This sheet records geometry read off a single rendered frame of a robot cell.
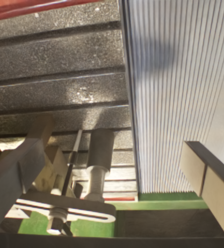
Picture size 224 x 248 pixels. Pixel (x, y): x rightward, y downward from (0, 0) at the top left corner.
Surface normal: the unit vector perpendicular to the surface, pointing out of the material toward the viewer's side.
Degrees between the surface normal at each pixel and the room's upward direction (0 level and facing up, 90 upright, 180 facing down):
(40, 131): 90
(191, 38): 61
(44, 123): 90
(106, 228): 90
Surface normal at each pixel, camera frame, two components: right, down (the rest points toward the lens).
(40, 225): -0.14, -0.74
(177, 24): -0.89, 0.38
